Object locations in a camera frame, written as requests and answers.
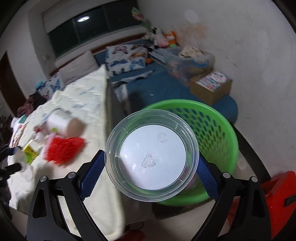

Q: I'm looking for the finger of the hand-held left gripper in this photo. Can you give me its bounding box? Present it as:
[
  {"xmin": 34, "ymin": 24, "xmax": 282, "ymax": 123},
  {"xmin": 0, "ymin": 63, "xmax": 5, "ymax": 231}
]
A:
[
  {"xmin": 0, "ymin": 163, "xmax": 22, "ymax": 178},
  {"xmin": 0, "ymin": 146, "xmax": 23, "ymax": 160}
]

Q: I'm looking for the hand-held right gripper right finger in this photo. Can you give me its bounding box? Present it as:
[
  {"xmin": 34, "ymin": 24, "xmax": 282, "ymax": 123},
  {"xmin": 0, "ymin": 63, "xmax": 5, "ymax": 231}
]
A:
[{"xmin": 193, "ymin": 154, "xmax": 271, "ymax": 241}]

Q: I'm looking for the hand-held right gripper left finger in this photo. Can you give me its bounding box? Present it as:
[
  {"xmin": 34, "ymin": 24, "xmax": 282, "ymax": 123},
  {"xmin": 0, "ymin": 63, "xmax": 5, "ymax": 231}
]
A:
[{"xmin": 26, "ymin": 149, "xmax": 109, "ymax": 241}]

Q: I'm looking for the green plastic basket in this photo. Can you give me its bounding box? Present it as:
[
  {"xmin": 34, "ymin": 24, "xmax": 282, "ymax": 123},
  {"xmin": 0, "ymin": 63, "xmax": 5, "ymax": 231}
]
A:
[{"xmin": 141, "ymin": 99, "xmax": 239, "ymax": 207}]

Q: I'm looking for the clear round plastic container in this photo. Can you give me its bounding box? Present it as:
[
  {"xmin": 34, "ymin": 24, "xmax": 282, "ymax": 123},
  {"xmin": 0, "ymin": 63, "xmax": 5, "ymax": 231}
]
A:
[{"xmin": 105, "ymin": 109, "xmax": 200, "ymax": 202}]

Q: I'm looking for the sticker board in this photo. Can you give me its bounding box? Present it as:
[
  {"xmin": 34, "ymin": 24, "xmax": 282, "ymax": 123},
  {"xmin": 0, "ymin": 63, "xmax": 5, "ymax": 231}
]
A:
[{"xmin": 10, "ymin": 122, "xmax": 28, "ymax": 149}]

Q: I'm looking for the yellow packet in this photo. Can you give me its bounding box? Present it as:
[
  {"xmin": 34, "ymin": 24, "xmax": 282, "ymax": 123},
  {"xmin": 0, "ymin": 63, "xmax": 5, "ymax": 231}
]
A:
[{"xmin": 23, "ymin": 145, "xmax": 38, "ymax": 165}]

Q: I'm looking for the dark clothes pile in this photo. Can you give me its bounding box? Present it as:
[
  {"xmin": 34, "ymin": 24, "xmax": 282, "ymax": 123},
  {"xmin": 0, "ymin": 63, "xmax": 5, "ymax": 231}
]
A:
[{"xmin": 17, "ymin": 93, "xmax": 47, "ymax": 116}]

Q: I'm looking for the white paper cup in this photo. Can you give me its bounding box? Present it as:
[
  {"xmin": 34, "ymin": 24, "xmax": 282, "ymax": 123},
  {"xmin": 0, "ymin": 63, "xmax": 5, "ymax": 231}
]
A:
[{"xmin": 46, "ymin": 109, "xmax": 85, "ymax": 137}]

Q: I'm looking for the dark wooden door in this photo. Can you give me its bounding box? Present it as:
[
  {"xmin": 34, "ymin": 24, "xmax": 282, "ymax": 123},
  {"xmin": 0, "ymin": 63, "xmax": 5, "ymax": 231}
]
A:
[{"xmin": 0, "ymin": 52, "xmax": 26, "ymax": 121}]

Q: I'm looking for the red plastic stool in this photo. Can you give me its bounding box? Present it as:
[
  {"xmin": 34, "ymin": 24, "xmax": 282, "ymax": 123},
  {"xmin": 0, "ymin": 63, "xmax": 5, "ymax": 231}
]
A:
[{"xmin": 228, "ymin": 171, "xmax": 296, "ymax": 239}]

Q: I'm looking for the cream quilted blanket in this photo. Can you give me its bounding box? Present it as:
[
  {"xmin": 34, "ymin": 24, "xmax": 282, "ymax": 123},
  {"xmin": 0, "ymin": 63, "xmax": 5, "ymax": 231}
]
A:
[{"xmin": 7, "ymin": 65, "xmax": 130, "ymax": 241}]

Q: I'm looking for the butterfly print pillow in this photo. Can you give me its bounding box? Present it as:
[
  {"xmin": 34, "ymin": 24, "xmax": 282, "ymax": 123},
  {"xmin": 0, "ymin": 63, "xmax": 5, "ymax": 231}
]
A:
[
  {"xmin": 38, "ymin": 72, "xmax": 65, "ymax": 98},
  {"xmin": 105, "ymin": 43, "xmax": 148, "ymax": 76}
]

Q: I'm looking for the cardboard box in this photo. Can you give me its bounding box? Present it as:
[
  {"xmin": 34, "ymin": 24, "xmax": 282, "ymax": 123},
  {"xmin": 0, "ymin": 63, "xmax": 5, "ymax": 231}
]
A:
[{"xmin": 190, "ymin": 71, "xmax": 233, "ymax": 106}]

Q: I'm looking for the plain white pillow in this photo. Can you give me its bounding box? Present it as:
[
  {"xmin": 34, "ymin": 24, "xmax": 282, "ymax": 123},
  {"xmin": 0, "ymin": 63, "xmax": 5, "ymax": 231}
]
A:
[{"xmin": 55, "ymin": 50, "xmax": 99, "ymax": 84}]

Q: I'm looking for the clear plastic storage bin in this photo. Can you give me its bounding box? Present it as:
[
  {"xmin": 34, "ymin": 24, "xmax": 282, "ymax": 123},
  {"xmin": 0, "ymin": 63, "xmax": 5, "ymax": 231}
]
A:
[{"xmin": 165, "ymin": 45, "xmax": 215, "ymax": 84}]

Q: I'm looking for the long patterned dark box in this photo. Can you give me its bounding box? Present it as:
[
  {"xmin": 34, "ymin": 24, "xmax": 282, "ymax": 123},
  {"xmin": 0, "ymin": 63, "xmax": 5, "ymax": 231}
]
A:
[{"xmin": 148, "ymin": 50, "xmax": 167, "ymax": 64}]

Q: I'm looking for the dark window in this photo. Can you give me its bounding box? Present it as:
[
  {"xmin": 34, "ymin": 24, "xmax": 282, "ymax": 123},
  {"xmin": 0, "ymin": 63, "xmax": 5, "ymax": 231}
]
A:
[{"xmin": 46, "ymin": 3, "xmax": 145, "ymax": 58}]

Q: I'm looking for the orange fox plush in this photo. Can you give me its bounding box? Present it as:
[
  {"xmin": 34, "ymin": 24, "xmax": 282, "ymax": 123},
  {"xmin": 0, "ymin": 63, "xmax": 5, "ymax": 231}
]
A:
[{"xmin": 164, "ymin": 31, "xmax": 177, "ymax": 45}]

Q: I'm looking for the black and white cow plush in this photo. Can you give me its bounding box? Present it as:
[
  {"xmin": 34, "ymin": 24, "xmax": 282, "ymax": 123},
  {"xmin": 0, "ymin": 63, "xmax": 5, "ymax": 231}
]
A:
[{"xmin": 142, "ymin": 27, "xmax": 164, "ymax": 47}]

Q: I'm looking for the colourful wall decoration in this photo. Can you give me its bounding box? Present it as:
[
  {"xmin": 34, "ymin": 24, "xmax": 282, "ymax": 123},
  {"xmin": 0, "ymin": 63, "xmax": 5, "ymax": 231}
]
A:
[{"xmin": 132, "ymin": 7, "xmax": 151, "ymax": 28}]

